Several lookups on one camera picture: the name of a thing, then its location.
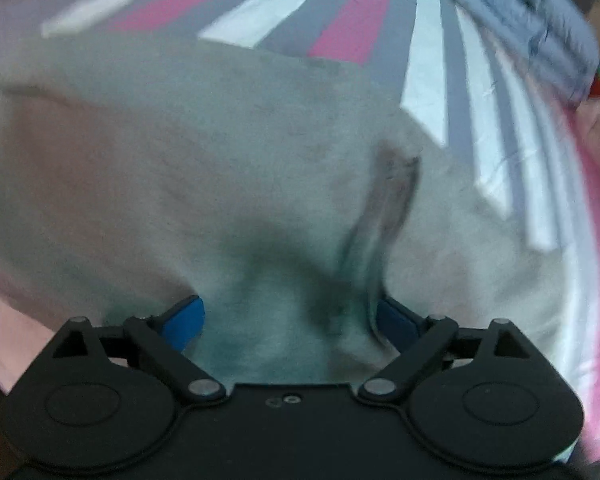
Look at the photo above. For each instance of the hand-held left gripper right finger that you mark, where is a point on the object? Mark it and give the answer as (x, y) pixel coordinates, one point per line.
(397, 322)

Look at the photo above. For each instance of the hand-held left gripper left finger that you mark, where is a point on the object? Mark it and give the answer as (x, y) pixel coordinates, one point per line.
(185, 322)

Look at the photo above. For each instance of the grey pants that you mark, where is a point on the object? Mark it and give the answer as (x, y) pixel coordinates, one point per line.
(205, 160)

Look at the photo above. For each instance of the striped pink grey bed sheet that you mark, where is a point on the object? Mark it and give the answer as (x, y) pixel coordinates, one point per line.
(380, 25)

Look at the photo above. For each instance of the folded light blue duvet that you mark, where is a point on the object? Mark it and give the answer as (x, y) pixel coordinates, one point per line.
(525, 25)

